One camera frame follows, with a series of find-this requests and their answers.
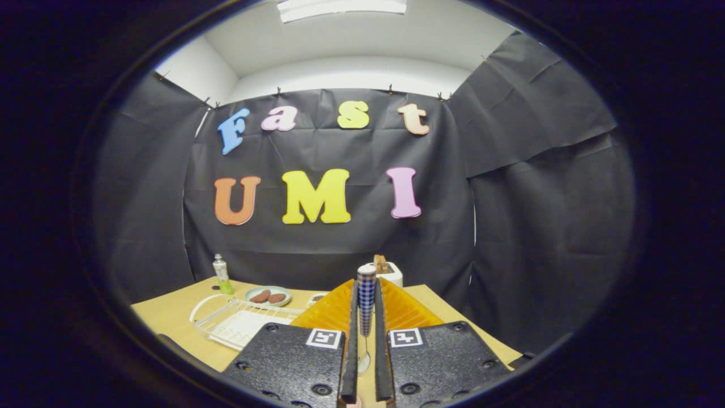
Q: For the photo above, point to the brown sausage piece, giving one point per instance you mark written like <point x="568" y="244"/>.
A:
<point x="277" y="298"/>
<point x="260" y="296"/>

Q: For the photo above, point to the brown toast slice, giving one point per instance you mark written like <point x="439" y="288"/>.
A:
<point x="381" y="263"/>

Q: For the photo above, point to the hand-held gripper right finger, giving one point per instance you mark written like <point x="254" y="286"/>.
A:
<point x="442" y="362"/>

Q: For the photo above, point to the white divided food tray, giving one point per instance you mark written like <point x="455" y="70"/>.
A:
<point x="317" y="296"/>

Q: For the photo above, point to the ceiling light panel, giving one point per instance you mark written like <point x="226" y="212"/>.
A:
<point x="340" y="8"/>

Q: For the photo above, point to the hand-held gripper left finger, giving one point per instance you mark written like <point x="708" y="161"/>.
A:
<point x="289" y="362"/>

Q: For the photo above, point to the pale green plate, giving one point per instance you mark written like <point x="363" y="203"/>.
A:
<point x="271" y="289"/>

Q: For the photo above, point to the black backdrop cloth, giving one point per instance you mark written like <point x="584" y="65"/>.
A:
<point x="340" y="243"/>

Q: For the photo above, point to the white toaster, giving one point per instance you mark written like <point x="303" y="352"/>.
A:
<point x="394" y="276"/>

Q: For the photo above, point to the clear bottle with green liquid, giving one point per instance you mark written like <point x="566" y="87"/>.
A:
<point x="222" y="275"/>

